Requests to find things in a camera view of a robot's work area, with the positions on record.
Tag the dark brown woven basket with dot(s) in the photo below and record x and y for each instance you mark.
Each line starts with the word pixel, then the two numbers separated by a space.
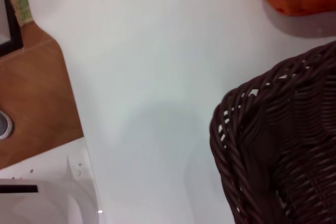
pixel 288 142

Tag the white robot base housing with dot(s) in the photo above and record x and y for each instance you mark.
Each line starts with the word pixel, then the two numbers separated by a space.
pixel 39 208

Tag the black framed white panel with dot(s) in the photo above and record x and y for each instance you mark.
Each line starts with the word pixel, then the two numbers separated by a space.
pixel 15 24

